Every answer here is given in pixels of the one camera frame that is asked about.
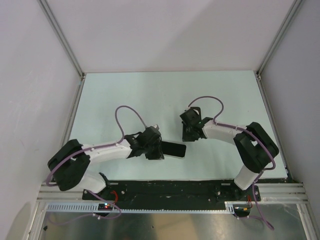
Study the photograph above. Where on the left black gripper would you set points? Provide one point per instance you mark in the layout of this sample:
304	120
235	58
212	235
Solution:
158	154

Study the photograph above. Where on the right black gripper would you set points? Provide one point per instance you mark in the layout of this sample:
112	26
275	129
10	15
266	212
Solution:
185	138

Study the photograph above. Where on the black smartphone blue edge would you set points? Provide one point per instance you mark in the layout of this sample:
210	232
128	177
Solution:
173	149

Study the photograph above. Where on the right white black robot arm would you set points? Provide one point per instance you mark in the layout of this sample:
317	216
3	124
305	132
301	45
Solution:
256	148

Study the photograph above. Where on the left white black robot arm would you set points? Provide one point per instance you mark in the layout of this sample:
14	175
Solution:
69	167

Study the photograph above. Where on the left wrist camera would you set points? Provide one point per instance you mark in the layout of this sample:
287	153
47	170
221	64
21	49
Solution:
150	136

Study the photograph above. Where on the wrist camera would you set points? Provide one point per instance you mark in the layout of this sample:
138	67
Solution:
191	116
150	136

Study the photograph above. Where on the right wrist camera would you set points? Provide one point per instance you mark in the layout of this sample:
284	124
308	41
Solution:
191	116

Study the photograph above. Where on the aluminium front frame rail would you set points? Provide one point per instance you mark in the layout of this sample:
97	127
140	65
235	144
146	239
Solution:
222	191

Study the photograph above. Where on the right aluminium frame post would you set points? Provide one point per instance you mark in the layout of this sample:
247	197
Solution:
280	34

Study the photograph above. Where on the aluminium frame post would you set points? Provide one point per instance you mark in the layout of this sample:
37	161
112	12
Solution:
280	34
49	14

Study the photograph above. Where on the left aluminium frame post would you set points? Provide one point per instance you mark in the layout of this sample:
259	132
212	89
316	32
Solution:
49	14

